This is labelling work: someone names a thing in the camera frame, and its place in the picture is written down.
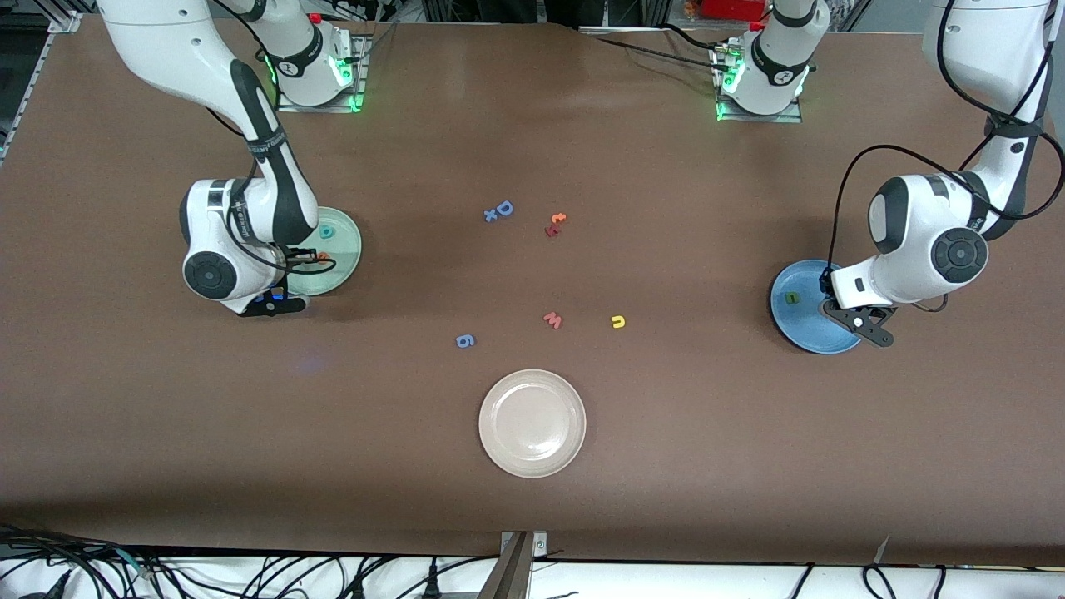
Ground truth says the black base power cable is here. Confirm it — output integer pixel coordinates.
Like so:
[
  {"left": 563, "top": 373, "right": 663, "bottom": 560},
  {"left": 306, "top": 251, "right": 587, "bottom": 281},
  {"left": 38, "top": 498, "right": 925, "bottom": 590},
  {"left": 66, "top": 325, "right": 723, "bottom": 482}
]
[{"left": 578, "top": 25, "right": 733, "bottom": 72}]

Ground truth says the red box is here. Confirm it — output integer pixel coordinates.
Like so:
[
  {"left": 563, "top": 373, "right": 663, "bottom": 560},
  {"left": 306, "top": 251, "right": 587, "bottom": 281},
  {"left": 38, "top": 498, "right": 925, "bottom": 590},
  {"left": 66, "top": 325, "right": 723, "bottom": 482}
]
[{"left": 686, "top": 0, "right": 770, "bottom": 22}]

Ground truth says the grey metal bracket post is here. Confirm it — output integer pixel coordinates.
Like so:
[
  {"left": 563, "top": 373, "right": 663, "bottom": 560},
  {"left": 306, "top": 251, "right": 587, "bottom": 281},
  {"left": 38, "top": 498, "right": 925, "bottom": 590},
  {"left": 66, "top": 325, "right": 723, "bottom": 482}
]
[{"left": 478, "top": 531, "right": 548, "bottom": 599}]

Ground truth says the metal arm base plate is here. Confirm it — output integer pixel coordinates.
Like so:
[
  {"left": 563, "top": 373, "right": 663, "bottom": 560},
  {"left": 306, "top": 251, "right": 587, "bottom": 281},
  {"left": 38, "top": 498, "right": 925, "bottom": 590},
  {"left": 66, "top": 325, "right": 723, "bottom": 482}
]
[
  {"left": 714, "top": 46, "right": 804, "bottom": 124},
  {"left": 276, "top": 35, "right": 369, "bottom": 113}
]

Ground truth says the aluminium frame profile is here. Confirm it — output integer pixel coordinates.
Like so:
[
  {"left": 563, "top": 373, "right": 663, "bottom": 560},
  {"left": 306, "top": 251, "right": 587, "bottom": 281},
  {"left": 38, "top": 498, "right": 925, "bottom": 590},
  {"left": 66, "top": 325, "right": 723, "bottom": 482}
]
[{"left": 0, "top": 0, "right": 84, "bottom": 167}]

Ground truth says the brown table cover sheet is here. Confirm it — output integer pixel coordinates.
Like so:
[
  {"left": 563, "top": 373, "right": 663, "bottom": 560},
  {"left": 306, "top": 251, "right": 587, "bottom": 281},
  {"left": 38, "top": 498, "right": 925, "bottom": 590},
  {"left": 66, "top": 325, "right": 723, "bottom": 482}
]
[{"left": 0, "top": 15, "right": 1065, "bottom": 568}]

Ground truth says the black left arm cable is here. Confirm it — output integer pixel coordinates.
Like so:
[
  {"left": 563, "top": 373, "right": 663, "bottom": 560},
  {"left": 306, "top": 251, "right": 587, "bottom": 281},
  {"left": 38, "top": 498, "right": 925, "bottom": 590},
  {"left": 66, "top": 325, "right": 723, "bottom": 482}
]
[{"left": 828, "top": 0, "right": 1065, "bottom": 313}]

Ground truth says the blue plate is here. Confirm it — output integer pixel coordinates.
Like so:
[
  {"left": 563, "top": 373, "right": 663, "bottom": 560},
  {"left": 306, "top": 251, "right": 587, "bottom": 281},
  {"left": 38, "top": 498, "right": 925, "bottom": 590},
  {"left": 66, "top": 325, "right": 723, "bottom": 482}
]
[{"left": 770, "top": 260, "right": 866, "bottom": 355}]

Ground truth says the pale green plate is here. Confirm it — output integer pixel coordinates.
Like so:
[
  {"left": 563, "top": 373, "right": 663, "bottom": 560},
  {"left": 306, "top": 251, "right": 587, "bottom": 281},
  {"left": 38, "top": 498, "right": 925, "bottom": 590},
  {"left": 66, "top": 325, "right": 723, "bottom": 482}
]
[{"left": 287, "top": 206, "right": 363, "bottom": 297}]

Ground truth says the beige plate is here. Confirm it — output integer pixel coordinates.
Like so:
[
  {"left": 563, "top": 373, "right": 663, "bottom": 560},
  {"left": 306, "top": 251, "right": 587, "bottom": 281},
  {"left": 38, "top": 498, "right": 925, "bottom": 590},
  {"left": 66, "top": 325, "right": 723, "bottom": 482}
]
[{"left": 478, "top": 369, "right": 587, "bottom": 479}]

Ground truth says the teal floor cable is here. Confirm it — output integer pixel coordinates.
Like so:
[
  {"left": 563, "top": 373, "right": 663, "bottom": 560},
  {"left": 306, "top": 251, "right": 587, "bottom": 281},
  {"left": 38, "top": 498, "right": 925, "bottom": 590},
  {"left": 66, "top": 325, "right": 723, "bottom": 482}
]
[{"left": 112, "top": 547, "right": 159, "bottom": 582}]

